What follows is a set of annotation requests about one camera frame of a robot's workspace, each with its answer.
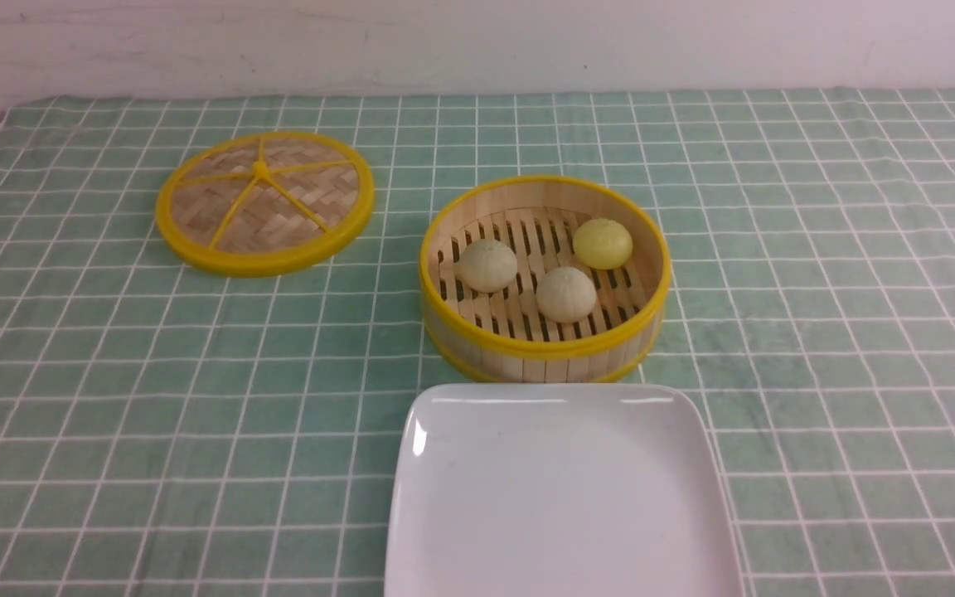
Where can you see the white steamed bun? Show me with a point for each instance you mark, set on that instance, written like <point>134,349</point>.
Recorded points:
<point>487,266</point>
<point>566,295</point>

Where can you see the yellow steamed bun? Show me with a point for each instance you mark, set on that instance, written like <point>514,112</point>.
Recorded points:
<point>602,243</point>

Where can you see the white square plate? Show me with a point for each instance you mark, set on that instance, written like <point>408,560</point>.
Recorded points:
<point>558,489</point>

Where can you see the yellow rimmed bamboo steamer basket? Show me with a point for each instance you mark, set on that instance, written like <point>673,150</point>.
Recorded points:
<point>503,337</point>

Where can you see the yellow rimmed bamboo steamer lid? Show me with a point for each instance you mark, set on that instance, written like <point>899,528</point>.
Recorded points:
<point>266,205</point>

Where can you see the green checked tablecloth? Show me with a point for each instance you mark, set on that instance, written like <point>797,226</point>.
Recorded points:
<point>168,432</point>

